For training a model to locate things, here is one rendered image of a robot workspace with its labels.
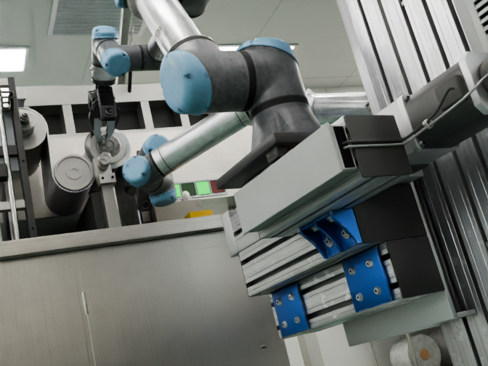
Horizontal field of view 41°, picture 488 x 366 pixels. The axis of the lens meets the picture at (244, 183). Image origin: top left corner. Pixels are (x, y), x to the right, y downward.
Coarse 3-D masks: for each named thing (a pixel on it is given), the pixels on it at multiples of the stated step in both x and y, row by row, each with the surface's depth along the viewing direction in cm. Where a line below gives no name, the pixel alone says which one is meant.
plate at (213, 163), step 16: (64, 144) 239; (80, 144) 241; (224, 144) 264; (240, 144) 266; (192, 160) 256; (208, 160) 258; (224, 160) 261; (32, 176) 230; (176, 176) 251; (192, 176) 253; (208, 176) 256; (16, 192) 226; (32, 192) 228; (48, 208) 228; (208, 208) 266; (224, 208) 272
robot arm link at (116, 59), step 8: (112, 40) 187; (104, 48) 183; (112, 48) 181; (120, 48) 182; (128, 48) 183; (136, 48) 184; (104, 56) 180; (112, 56) 178; (120, 56) 179; (128, 56) 182; (136, 56) 183; (104, 64) 180; (112, 64) 179; (120, 64) 180; (128, 64) 181; (136, 64) 184; (112, 72) 180; (120, 72) 181
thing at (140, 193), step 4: (140, 192) 194; (144, 192) 194; (140, 196) 194; (144, 196) 194; (148, 196) 195; (140, 200) 194; (144, 200) 194; (148, 200) 195; (140, 204) 194; (144, 204) 194; (148, 204) 195; (140, 208) 194; (144, 208) 194; (148, 208) 195
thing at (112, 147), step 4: (104, 136) 208; (112, 136) 209; (108, 140) 208; (112, 140) 208; (116, 140) 209; (100, 144) 206; (104, 144) 207; (108, 144) 207; (112, 144) 208; (116, 144) 208; (120, 144) 209; (100, 148) 206; (104, 148) 206; (108, 148) 207; (112, 148) 208; (116, 148) 208; (120, 148) 208; (100, 152) 206; (108, 152) 206; (112, 152) 207; (116, 152) 207; (112, 156) 207
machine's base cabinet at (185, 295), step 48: (192, 240) 179; (0, 288) 157; (48, 288) 161; (96, 288) 165; (144, 288) 169; (192, 288) 174; (240, 288) 179; (0, 336) 153; (48, 336) 157; (96, 336) 161; (144, 336) 165; (192, 336) 170; (240, 336) 174
